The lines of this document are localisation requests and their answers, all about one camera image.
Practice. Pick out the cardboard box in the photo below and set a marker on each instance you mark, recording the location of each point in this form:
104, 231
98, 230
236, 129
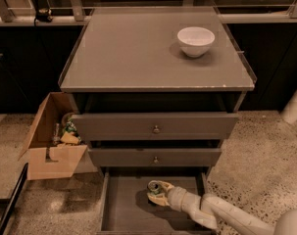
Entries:
46, 158

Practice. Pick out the brass top drawer knob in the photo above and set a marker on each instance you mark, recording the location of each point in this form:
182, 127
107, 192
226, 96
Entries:
156, 129

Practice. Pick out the green soda can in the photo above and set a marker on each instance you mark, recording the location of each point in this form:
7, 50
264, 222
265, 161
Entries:
154, 188

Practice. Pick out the grey open bottom drawer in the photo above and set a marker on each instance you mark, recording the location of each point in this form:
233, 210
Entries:
126, 209

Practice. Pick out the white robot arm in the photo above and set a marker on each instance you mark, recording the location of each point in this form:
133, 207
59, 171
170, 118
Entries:
253, 188

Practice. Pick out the brass drawer knob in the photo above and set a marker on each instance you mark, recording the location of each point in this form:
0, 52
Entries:
155, 160
156, 129

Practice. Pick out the black bar on floor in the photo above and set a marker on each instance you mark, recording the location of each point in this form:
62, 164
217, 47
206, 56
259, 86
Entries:
8, 204

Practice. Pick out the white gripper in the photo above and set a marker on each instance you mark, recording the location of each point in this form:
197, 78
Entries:
179, 198

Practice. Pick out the green bag in box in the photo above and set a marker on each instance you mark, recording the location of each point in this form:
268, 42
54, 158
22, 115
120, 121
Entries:
68, 125

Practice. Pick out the small dark device on ledge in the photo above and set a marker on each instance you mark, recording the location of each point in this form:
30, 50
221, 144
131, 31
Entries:
44, 15

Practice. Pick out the white ceramic bowl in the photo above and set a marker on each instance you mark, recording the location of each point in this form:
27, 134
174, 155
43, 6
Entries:
195, 41

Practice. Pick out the grey middle drawer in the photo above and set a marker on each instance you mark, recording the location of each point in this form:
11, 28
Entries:
119, 154

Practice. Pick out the brass middle drawer knob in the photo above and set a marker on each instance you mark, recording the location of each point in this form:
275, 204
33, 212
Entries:
155, 160

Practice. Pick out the grey drawer cabinet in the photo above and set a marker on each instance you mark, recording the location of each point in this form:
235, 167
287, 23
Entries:
128, 60

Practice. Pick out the yellow sponge in box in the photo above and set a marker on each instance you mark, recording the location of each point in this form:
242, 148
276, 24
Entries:
69, 139

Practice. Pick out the grey top drawer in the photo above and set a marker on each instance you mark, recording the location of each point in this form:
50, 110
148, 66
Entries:
139, 126

